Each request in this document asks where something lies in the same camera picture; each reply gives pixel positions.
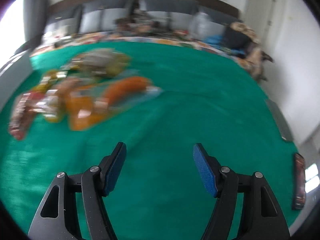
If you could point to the orange snack bag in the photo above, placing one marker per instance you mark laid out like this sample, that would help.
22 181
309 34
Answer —
92 104

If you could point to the dark booklet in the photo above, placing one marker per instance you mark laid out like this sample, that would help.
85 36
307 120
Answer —
299 194

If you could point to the yellow snack packet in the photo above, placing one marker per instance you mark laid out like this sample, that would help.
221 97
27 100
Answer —
48 79

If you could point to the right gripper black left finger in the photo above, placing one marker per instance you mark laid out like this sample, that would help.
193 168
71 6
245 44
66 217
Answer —
57 216

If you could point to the red snack packet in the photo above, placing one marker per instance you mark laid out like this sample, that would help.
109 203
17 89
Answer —
23 113

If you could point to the green cloth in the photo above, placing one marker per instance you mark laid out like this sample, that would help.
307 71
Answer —
205 98

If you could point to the clear bag of beige snacks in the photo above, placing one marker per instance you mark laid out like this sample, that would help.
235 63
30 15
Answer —
102 62

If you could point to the grey cushion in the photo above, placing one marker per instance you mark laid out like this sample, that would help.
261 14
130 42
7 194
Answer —
96 19

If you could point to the dark bag on sofa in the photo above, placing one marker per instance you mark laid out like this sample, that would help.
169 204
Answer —
233 39

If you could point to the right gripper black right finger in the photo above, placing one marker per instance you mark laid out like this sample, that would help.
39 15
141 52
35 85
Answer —
261 216

